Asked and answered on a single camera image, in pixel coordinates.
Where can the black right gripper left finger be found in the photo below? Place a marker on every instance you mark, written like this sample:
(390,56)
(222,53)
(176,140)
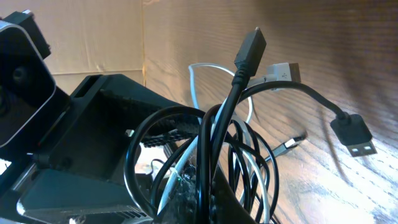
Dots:
(181,207)

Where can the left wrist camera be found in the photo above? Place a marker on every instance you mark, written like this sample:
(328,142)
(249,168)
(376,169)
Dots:
(26,83)

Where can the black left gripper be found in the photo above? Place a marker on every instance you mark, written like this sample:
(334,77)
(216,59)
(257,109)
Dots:
(79,151)

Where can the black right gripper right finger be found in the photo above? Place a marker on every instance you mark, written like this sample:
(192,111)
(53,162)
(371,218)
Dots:
(225,208)

